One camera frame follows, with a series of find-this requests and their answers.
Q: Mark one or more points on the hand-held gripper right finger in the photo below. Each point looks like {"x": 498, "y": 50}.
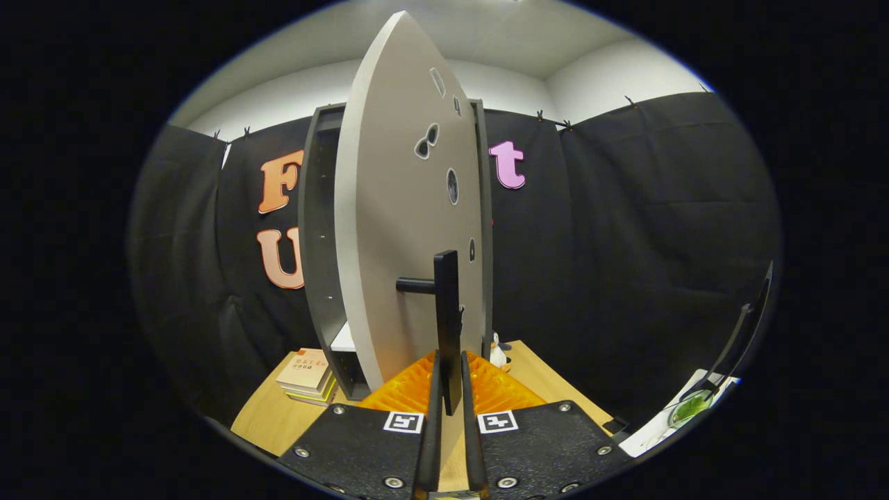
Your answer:
{"x": 474, "y": 451}

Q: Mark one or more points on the penguin plush toy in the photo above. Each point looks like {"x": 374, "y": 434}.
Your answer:
{"x": 497, "y": 355}

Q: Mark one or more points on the green round object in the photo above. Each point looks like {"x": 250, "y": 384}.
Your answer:
{"x": 691, "y": 410}

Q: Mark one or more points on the black metal stand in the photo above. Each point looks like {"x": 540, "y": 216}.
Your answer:
{"x": 736, "y": 340}

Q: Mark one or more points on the black backdrop cloth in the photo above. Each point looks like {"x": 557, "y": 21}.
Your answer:
{"x": 625, "y": 243}

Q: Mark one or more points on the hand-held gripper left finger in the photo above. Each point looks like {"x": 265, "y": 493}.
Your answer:
{"x": 429, "y": 444}

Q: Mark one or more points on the beige orange book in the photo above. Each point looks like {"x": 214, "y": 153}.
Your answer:
{"x": 305, "y": 371}

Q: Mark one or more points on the white paper sheet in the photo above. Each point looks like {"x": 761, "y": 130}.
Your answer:
{"x": 653, "y": 434}

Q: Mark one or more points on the white cabinet shelf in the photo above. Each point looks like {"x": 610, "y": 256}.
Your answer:
{"x": 344, "y": 340}

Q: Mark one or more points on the yellow edged book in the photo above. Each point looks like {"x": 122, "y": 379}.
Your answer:
{"x": 312, "y": 397}

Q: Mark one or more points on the grey shoe cabinet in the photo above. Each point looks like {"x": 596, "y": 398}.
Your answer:
{"x": 316, "y": 243}

